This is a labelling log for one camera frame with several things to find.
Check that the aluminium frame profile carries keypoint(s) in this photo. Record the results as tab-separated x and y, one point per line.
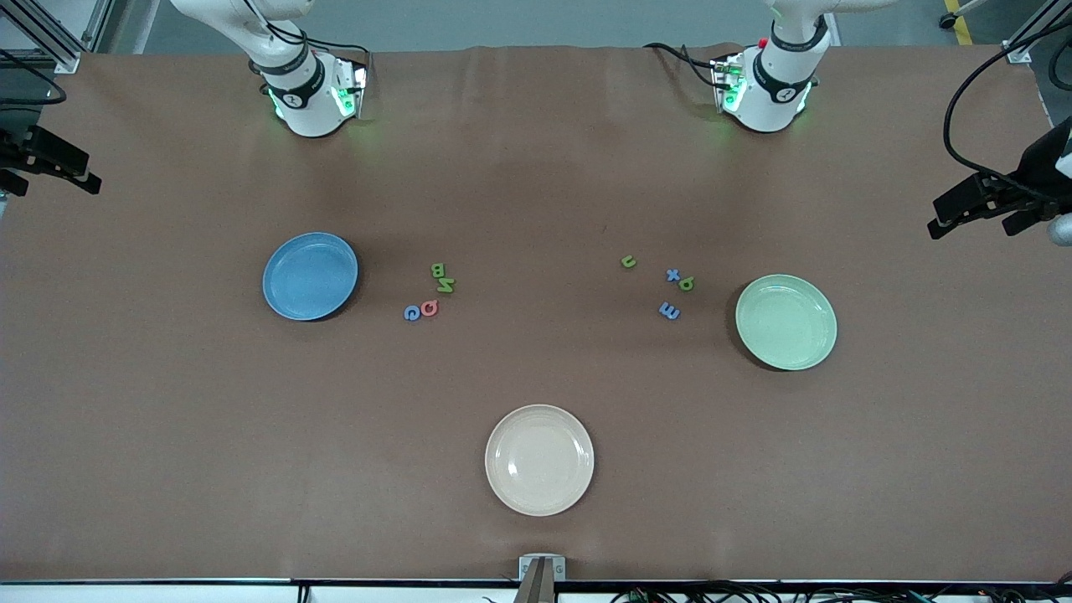
1026	42
50	42

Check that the green foam letter p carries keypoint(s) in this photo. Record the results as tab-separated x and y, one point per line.
688	287

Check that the brown table mat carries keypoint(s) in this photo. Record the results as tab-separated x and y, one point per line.
536	352

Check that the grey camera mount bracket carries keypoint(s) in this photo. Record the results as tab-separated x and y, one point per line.
542	569

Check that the blue foam letter G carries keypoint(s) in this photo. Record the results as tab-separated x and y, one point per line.
405	312

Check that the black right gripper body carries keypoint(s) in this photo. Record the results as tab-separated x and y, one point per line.
18	144

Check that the blue foam letter m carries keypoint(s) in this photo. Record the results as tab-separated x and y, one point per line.
670	311

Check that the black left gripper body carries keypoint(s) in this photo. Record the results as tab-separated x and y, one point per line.
1041	163

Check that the blue plate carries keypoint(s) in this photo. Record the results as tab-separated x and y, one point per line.
301	285

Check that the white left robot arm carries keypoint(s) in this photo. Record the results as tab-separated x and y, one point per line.
770	92

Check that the black caster wheel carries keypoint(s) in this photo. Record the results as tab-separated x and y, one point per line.
948	21

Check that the beige plate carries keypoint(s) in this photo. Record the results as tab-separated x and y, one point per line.
539	461

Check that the red foam letter Q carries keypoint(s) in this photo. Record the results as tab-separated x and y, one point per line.
424	308

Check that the green foam letter N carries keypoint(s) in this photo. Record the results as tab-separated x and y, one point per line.
446	286

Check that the green plate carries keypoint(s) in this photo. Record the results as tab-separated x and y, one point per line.
787	327

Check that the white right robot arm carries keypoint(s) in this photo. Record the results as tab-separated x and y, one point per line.
306	109

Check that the white table edge rail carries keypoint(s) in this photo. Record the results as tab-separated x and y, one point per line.
167	595

